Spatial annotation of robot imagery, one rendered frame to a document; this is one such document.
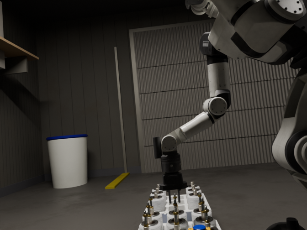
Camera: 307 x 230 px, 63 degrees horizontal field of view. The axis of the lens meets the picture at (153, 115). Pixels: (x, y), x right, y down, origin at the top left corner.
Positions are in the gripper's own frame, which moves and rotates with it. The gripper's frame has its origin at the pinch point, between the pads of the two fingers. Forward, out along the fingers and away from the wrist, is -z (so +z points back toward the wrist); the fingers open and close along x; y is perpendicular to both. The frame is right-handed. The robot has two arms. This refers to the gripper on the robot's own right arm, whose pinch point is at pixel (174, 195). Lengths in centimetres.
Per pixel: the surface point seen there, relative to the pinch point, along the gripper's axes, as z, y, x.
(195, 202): -14.5, -37.7, -14.1
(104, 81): 130, -327, 83
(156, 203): -13.1, -39.5, 8.2
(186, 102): 75, -311, -56
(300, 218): -36, -56, -84
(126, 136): 28, -325, 52
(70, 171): -14, -247, 127
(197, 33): 194, -308, -86
